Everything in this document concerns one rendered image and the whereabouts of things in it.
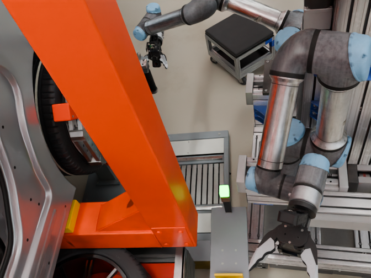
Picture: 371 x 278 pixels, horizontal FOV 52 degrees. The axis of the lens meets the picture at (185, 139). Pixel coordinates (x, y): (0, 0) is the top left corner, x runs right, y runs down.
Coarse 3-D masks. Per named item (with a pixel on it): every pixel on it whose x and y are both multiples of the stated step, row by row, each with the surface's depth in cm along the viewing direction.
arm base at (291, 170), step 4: (296, 160) 139; (300, 160) 141; (284, 164) 140; (288, 164) 140; (292, 164) 140; (296, 164) 141; (284, 168) 142; (288, 168) 141; (292, 168) 141; (296, 168) 142; (284, 172) 143; (288, 172) 142; (292, 172) 142; (296, 172) 144; (292, 176) 143
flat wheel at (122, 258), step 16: (64, 256) 179; (80, 256) 178; (96, 256) 176; (112, 256) 175; (128, 256) 173; (64, 272) 177; (80, 272) 190; (96, 272) 195; (112, 272) 172; (128, 272) 169; (144, 272) 169
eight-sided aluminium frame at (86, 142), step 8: (72, 120) 161; (72, 128) 161; (80, 128) 160; (72, 136) 161; (80, 136) 161; (88, 136) 165; (80, 144) 166; (88, 144) 165; (88, 152) 174; (96, 152) 172; (88, 160) 175; (96, 160) 175; (104, 160) 180
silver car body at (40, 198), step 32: (0, 0) 128; (0, 32) 127; (0, 64) 126; (0, 96) 128; (32, 96) 142; (0, 128) 127; (32, 128) 141; (0, 160) 130; (32, 160) 143; (0, 192) 137; (32, 192) 142; (64, 192) 161; (0, 224) 146; (32, 224) 141; (64, 224) 159; (0, 256) 145; (32, 256) 137
